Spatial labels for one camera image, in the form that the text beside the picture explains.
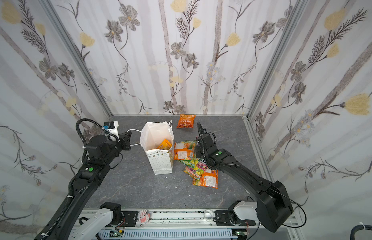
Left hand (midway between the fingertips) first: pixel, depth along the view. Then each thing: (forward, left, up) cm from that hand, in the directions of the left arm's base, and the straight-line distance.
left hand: (128, 128), depth 71 cm
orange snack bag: (+1, -27, -25) cm, 37 cm away
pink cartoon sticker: (-34, -7, -27) cm, 44 cm away
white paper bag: (+9, -8, -17) cm, 21 cm away
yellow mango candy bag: (+4, -16, -21) cm, 26 cm away
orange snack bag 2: (-16, -42, -27) cm, 52 cm away
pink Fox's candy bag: (-12, -34, -26) cm, 45 cm away
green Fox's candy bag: (-6, -32, -27) cm, 43 cm away
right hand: (-1, -35, -13) cm, 37 cm away
